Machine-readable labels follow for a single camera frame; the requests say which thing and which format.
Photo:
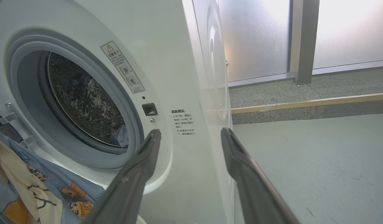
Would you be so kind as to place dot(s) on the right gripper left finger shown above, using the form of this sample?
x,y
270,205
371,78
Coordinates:
x,y
126,193

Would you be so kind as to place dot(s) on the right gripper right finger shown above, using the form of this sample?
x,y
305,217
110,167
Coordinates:
x,y
257,196

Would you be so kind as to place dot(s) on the blue and cream cartoon garment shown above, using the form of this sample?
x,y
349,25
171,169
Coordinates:
x,y
54,177

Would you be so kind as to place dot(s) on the black door latch socket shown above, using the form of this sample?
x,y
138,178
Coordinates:
x,y
149,109

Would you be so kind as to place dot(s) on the perforated steel washer drum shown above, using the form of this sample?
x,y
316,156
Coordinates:
x,y
82,102

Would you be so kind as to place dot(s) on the white front-load washing machine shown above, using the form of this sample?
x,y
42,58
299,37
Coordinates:
x,y
166,77

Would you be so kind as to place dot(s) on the grey rubber door gasket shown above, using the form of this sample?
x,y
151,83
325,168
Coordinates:
x,y
26,102

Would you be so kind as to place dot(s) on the metal door hinge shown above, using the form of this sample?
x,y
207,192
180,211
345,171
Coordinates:
x,y
7,118

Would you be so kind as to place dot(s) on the wooden floor strip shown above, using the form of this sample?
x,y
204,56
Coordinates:
x,y
303,104

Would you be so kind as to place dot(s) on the grey warning sticker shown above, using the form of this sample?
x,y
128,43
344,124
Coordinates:
x,y
123,67

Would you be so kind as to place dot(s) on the frosted glass panel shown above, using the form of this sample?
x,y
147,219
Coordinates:
x,y
350,31
257,40

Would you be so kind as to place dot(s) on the grey metal window post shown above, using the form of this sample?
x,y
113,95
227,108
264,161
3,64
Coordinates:
x,y
303,40

